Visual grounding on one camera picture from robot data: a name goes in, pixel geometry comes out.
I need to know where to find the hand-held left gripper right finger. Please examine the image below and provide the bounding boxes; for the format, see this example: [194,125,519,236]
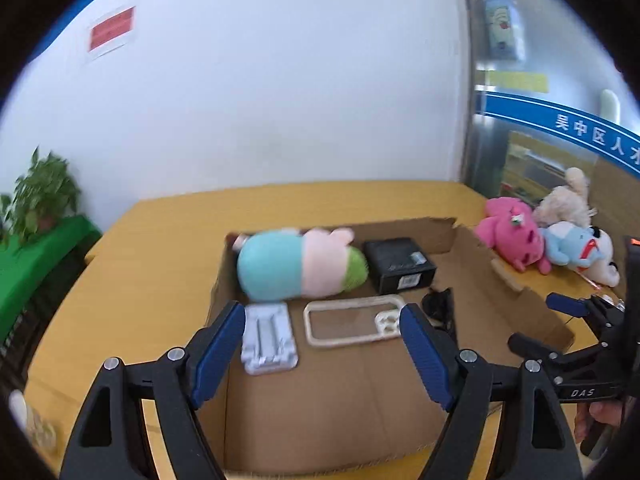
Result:
[400,302,583,480]

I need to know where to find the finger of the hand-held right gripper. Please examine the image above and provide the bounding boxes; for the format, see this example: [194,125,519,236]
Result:
[546,292,626,331]
[507,332,608,376]

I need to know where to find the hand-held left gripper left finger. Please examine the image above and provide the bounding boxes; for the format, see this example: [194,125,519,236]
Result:
[60,300,247,480]

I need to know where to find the black ring phone holder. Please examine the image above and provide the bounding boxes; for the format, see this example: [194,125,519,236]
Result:
[421,287,458,336]

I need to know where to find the white folding phone stand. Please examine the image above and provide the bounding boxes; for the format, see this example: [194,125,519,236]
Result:
[240,302,300,376]

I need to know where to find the clear beige phone case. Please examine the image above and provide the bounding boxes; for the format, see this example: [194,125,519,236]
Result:
[303,294,407,348]

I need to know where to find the brown cardboard box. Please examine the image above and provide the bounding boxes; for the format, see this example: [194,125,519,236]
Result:
[207,217,576,476]

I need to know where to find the black product box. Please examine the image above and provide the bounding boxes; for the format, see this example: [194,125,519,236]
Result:
[362,237,438,295]

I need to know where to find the wooden desktop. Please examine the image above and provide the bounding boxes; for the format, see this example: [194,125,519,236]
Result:
[25,180,640,480]

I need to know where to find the person's right hand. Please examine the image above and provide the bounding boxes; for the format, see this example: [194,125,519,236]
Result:
[575,402,622,444]

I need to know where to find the white plush toy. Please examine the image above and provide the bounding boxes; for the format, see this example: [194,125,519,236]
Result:
[580,227,621,286]

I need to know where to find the blue plush toy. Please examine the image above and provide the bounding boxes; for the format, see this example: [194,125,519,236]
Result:
[542,222,601,268]

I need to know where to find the beige rabbit plush toy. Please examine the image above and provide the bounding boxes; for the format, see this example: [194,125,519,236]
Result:
[532,167,596,228]

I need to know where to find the teal pink green plush toy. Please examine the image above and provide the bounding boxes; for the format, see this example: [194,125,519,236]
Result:
[236,227,370,303]

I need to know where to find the blue door band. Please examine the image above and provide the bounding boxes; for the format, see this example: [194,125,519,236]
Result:
[472,91,640,178]

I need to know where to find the yellow sticky notes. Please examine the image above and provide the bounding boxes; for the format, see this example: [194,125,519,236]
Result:
[487,71,548,92]

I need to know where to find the large potted plant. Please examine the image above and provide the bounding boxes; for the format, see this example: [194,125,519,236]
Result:
[0,147,81,246]

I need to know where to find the cartoon door poster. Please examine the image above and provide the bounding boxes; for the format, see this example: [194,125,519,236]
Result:
[482,0,526,61]

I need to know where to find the red wall sign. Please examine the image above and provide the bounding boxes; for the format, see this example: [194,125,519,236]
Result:
[85,5,138,63]

